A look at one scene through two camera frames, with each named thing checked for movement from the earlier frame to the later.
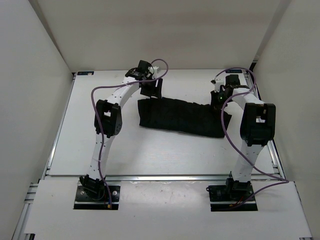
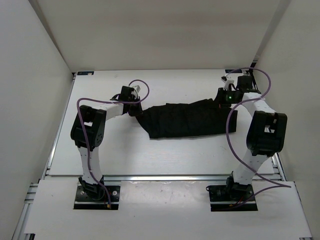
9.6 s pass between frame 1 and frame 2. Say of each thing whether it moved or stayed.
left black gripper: moved
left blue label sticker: stayed
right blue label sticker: stayed
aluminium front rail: stayed
